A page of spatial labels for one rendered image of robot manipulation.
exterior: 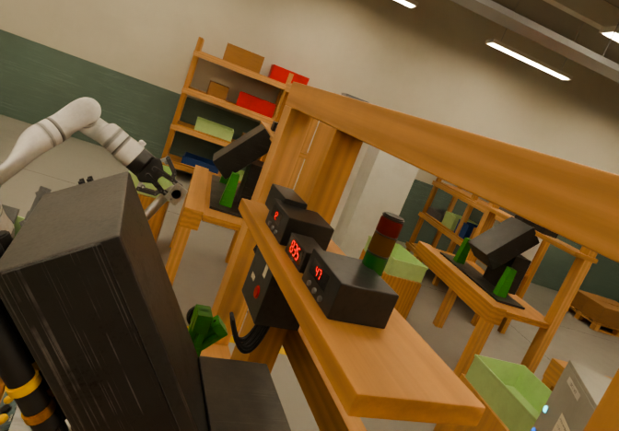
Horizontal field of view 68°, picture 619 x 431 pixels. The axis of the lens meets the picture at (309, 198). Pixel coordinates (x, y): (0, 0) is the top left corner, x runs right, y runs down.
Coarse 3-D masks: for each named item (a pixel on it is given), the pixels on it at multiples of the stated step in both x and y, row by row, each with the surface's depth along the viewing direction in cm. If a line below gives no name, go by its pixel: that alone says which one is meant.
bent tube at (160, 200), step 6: (174, 186) 132; (180, 186) 133; (168, 192) 132; (174, 192) 144; (180, 192) 137; (186, 192) 134; (156, 198) 145; (162, 198) 144; (168, 198) 132; (174, 198) 133; (180, 198) 133; (150, 204) 144; (156, 204) 144; (162, 204) 145; (174, 204) 133; (150, 210) 144; (156, 210) 145; (150, 216) 144
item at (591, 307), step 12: (576, 300) 850; (588, 300) 827; (600, 300) 840; (612, 300) 887; (576, 312) 874; (588, 312) 820; (600, 312) 799; (612, 312) 800; (600, 324) 799; (612, 324) 808
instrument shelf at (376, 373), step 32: (256, 224) 125; (288, 288) 95; (320, 320) 83; (320, 352) 77; (352, 352) 76; (384, 352) 80; (416, 352) 85; (352, 384) 67; (384, 384) 70; (416, 384) 74; (448, 384) 77; (384, 416) 68; (416, 416) 70; (448, 416) 72; (480, 416) 75
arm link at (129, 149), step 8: (128, 136) 128; (128, 144) 126; (136, 144) 128; (144, 144) 135; (112, 152) 126; (120, 152) 125; (128, 152) 126; (136, 152) 127; (120, 160) 127; (128, 160) 126
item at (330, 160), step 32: (288, 128) 165; (320, 128) 134; (288, 160) 169; (320, 160) 128; (352, 160) 128; (256, 192) 174; (320, 192) 128; (224, 288) 179; (224, 320) 181; (256, 352) 138; (608, 416) 47
